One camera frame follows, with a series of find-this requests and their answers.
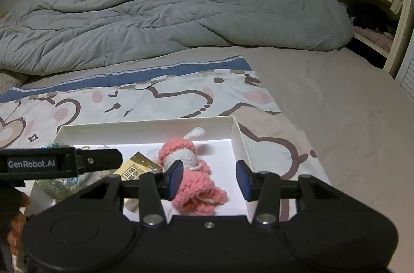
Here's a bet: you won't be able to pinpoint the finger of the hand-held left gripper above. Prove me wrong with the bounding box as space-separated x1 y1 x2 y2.
75 148 124 172

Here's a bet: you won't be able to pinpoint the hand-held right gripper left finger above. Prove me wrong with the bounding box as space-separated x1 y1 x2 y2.
78 160 184 227

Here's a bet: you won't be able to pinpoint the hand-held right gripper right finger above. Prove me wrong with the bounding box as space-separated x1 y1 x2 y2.
235 159 341 228

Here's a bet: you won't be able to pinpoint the pink crocheted doll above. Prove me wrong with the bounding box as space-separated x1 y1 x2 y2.
158 126 227 215

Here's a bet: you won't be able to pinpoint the white shallow cardboard box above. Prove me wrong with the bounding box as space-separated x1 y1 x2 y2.
19 116 252 224

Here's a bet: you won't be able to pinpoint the yellow snack packet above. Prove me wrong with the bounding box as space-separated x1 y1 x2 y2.
112 151 164 212

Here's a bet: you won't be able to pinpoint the person's left hand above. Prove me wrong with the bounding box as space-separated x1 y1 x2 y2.
0 186 31 248

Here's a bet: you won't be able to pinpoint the cartoon bear printed blanket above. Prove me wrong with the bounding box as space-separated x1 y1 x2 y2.
0 55 332 222

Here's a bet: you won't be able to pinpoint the beige fluffy blanket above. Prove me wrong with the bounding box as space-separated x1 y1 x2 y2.
0 69 30 89

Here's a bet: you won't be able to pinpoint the bed with beige sheet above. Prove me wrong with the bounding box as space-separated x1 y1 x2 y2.
0 45 414 273

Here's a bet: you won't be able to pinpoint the grey duvet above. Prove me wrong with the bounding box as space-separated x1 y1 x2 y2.
0 0 355 77

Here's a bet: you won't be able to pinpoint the pink folded clothes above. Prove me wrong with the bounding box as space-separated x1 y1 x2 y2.
354 26 394 49

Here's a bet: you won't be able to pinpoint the white slatted door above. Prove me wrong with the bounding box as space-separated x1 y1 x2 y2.
399 49 414 100

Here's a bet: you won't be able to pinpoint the dark clothes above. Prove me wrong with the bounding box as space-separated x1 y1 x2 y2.
347 3 397 35

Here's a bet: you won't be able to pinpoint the cream open shelf unit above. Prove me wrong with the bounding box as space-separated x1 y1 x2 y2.
299 0 414 80

